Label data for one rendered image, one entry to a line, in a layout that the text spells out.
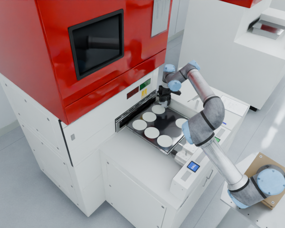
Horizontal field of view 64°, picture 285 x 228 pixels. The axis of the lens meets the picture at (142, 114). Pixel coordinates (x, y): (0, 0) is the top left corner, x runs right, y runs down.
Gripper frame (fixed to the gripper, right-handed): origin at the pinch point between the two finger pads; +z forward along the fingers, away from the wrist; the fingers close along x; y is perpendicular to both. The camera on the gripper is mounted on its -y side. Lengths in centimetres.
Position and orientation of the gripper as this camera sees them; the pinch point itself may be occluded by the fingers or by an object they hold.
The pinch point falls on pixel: (166, 106)
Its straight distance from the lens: 172.0
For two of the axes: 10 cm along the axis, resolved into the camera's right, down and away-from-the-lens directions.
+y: -9.5, 1.8, -2.6
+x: 3.1, 6.6, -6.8
